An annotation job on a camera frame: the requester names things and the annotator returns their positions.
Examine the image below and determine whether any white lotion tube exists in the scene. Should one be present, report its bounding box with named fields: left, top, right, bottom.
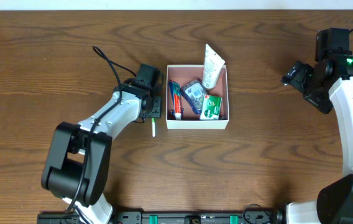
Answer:
left=202, top=44, right=225, bottom=90

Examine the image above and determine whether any white open cardboard box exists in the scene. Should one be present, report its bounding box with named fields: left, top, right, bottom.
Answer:
left=165, top=65, right=229, bottom=129

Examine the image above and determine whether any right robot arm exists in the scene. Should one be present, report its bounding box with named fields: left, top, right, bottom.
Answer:
left=281, top=28, right=353, bottom=223

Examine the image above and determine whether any green soap bar box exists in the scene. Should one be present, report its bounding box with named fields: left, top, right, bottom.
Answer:
left=199, top=95, right=222, bottom=120

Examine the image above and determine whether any black mounting rail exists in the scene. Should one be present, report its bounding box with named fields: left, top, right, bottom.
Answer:
left=36, top=210, right=288, bottom=224

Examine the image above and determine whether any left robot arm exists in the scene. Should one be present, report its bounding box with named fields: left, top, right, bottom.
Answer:
left=37, top=64, right=163, bottom=223

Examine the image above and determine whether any blue disposable razor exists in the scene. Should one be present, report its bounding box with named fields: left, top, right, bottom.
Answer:
left=168, top=81, right=185, bottom=121

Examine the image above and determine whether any green red toothpaste tube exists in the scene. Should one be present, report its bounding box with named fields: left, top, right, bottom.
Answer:
left=168, top=80, right=183, bottom=121

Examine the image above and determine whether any green white toothbrush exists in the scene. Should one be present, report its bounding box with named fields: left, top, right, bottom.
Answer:
left=151, top=118, right=156, bottom=138

